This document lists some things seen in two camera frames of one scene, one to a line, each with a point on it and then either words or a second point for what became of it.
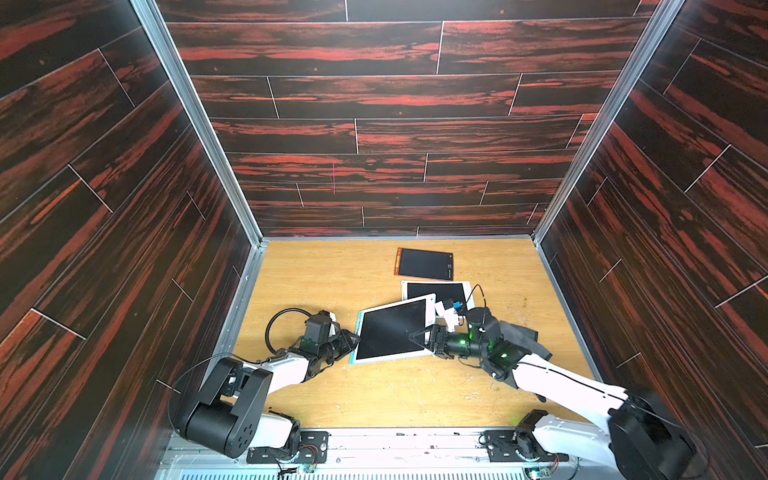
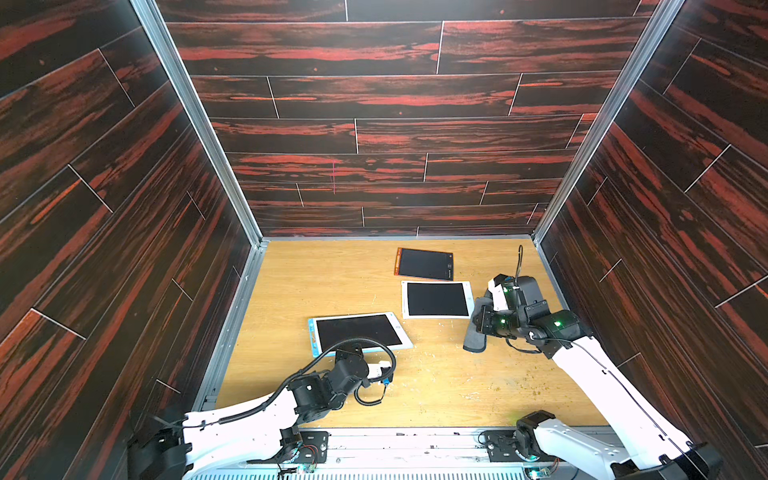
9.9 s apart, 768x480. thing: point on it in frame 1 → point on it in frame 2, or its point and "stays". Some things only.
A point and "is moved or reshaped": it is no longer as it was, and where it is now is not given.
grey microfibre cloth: (524, 337) is moved or reshaped
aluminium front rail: (397, 453) stays
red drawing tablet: (424, 264) stays
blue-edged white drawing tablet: (385, 331) is moved or reshaped
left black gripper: (346, 343) → (350, 353)
